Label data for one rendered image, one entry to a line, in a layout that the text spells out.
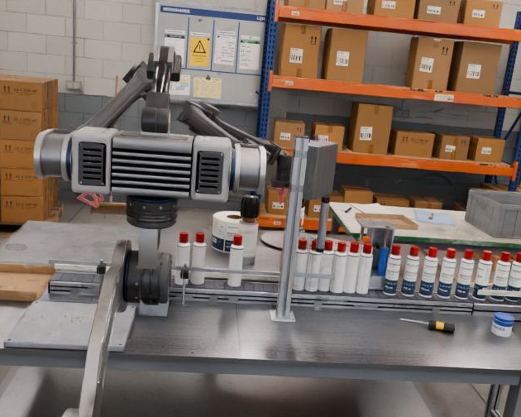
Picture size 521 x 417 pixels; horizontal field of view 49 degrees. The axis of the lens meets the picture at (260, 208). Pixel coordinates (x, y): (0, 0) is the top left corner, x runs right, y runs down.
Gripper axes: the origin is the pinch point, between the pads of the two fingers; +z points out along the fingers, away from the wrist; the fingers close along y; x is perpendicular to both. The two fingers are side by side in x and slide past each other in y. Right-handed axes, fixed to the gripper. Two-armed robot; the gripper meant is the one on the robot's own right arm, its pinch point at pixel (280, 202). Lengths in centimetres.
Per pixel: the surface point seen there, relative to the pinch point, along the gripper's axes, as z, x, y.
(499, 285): 24, 18, -89
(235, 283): 28.6, 20.4, 16.9
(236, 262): 20.1, 20.4, 16.9
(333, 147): -27.3, 25.8, -14.1
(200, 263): 21.3, 20.4, 30.7
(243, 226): 13.3, -6.4, 14.1
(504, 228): 32, -104, -153
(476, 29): -104, -342, -216
